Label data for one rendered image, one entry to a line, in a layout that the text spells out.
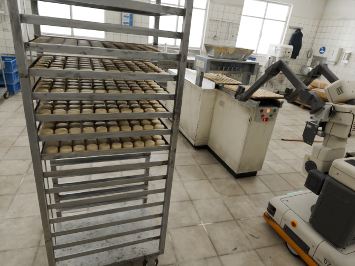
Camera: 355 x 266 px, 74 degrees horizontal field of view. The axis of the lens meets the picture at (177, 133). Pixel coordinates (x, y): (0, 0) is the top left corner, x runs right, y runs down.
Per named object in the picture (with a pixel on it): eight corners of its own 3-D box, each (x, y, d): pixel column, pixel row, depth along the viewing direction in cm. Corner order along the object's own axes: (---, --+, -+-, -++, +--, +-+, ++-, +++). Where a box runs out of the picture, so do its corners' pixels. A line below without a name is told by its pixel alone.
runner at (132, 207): (166, 200, 141) (166, 197, 140) (167, 203, 138) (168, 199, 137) (44, 220, 117) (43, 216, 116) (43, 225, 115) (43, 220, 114)
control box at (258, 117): (253, 120, 233) (256, 106, 227) (272, 120, 241) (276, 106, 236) (255, 122, 230) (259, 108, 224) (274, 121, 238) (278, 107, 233)
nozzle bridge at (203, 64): (191, 82, 304) (195, 54, 291) (238, 83, 330) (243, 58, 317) (202, 88, 276) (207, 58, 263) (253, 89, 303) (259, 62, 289)
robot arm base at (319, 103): (319, 106, 151) (332, 106, 156) (313, 96, 155) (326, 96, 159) (309, 114, 158) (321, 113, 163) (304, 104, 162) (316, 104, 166)
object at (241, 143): (205, 150, 317) (217, 84, 282) (227, 148, 330) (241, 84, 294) (234, 180, 258) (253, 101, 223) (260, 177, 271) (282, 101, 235)
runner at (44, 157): (172, 147, 126) (173, 142, 125) (174, 149, 124) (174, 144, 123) (34, 158, 103) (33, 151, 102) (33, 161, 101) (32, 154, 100)
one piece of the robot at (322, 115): (328, 121, 155) (332, 104, 152) (322, 122, 153) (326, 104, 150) (314, 118, 164) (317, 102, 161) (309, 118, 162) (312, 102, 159)
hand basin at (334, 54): (327, 91, 627) (343, 48, 584) (316, 91, 616) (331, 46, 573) (300, 83, 713) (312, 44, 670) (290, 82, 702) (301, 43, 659)
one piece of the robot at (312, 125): (340, 145, 181) (351, 119, 173) (315, 148, 171) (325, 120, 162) (322, 136, 195) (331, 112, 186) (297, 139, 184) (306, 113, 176)
